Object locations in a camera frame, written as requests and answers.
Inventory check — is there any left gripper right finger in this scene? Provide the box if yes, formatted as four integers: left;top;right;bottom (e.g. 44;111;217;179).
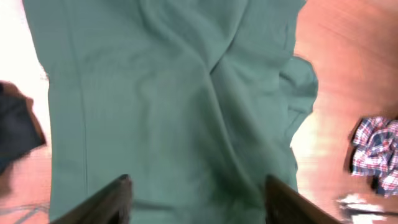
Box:
265;175;341;224

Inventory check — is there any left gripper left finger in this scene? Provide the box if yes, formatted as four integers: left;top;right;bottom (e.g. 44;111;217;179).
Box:
51;174;132;224

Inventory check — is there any green shirt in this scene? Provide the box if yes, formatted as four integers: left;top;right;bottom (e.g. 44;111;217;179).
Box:
23;0;318;224

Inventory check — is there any red blue plaid shirt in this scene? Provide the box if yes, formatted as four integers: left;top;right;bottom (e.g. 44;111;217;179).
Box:
351;116;397;197

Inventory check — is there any black folded garment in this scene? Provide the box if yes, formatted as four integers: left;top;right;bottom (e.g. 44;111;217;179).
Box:
1;81;47;173

